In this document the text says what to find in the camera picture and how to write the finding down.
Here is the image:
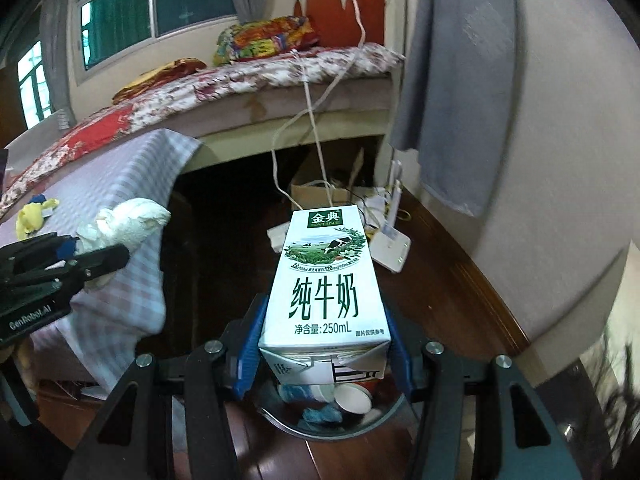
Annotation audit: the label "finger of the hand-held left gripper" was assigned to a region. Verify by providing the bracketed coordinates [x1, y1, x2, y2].
[45, 243, 131, 287]
[0, 232, 82, 273]

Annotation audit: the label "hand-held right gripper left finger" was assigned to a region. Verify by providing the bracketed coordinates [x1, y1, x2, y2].
[62, 295, 268, 480]

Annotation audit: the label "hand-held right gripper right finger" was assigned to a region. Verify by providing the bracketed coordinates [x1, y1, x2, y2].
[382, 305, 586, 480]

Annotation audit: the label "white cloth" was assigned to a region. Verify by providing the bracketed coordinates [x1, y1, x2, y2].
[75, 197, 172, 291]

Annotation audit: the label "red paper cup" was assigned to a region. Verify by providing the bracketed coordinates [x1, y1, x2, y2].
[334, 379, 383, 415]

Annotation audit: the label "blue paper cup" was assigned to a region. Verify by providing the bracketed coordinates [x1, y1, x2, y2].
[278, 384, 333, 404]

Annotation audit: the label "dark round bin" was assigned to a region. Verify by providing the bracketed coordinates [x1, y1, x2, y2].
[255, 380, 408, 441]

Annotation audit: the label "white green milk carton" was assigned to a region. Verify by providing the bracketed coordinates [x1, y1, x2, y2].
[257, 205, 392, 386]

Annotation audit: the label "yellow crumpled cloth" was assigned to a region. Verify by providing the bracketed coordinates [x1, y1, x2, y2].
[16, 197, 61, 237]

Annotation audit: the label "pink checkered tablecloth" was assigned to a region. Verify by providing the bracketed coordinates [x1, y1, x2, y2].
[0, 129, 203, 396]

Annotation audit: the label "white router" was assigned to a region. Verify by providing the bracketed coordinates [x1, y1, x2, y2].
[372, 160, 412, 275]

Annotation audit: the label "white paper sheets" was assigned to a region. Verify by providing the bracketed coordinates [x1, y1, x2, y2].
[267, 220, 293, 253]

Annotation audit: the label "red floral bedspread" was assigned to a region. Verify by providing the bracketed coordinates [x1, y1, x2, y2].
[0, 42, 407, 221]

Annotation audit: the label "small side window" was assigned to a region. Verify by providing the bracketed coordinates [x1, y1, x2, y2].
[17, 40, 53, 131]

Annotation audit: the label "brown cardboard box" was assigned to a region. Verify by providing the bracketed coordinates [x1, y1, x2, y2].
[290, 147, 366, 211]

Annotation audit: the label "yellow red folded blanket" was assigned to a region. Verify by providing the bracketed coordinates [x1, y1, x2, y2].
[112, 57, 207, 103]

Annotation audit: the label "large white-framed window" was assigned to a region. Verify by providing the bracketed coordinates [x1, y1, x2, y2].
[72, 0, 238, 68]

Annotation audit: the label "colourful patterned pillow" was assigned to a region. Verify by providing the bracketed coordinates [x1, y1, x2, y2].
[214, 16, 321, 67]

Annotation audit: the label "long grey tied curtain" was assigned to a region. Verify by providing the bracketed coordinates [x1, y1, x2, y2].
[390, 0, 518, 216]

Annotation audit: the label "red heart-shaped headboard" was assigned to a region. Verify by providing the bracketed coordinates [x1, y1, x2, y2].
[292, 0, 386, 48]

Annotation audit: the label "pink bed frame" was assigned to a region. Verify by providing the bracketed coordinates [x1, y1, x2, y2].
[165, 67, 396, 171]

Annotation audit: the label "white hanging cable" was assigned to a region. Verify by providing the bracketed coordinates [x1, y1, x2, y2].
[270, 0, 368, 211]

